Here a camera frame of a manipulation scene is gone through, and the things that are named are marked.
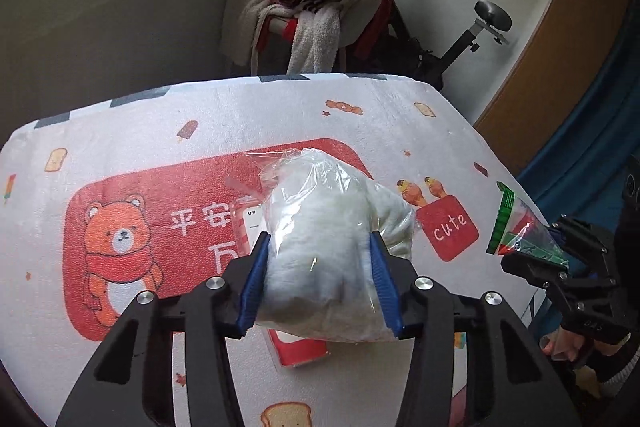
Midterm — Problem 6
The person's right hand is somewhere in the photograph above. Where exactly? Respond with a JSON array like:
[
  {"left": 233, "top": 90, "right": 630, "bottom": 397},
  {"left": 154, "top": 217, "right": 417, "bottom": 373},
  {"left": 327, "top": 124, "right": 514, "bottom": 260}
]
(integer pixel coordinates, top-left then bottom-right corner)
[{"left": 539, "top": 326, "right": 631, "bottom": 362}]

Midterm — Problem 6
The red phone case package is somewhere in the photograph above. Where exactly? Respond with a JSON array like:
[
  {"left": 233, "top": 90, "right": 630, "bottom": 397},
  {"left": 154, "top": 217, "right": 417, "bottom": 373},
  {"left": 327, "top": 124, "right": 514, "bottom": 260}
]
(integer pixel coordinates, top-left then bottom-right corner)
[{"left": 231, "top": 195, "right": 330, "bottom": 369}]

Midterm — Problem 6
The clear bag with white filling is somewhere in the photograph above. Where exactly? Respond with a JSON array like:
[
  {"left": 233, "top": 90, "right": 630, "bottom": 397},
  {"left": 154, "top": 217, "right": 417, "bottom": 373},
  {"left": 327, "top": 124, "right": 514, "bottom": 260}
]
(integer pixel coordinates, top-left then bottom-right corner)
[{"left": 244, "top": 148, "right": 419, "bottom": 343}]

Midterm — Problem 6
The white cartoon printed blanket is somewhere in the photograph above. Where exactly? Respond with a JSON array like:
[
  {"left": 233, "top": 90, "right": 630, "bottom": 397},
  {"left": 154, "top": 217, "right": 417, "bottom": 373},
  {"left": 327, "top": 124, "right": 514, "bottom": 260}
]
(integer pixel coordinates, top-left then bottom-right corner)
[{"left": 1, "top": 74, "right": 542, "bottom": 425}]

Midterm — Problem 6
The chair with clothes pile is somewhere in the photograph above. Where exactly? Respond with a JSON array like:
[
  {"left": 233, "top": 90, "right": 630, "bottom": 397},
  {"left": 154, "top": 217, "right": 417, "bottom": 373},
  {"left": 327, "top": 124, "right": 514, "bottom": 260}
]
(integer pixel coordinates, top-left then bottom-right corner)
[{"left": 220, "top": 0, "right": 390, "bottom": 75}]

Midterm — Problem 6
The green red plastic wrapper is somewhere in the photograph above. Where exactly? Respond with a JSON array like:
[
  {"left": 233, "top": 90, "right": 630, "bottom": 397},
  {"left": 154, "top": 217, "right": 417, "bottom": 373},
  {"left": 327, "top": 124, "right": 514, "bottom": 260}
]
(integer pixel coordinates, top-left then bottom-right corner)
[{"left": 486, "top": 181, "right": 570, "bottom": 269}]

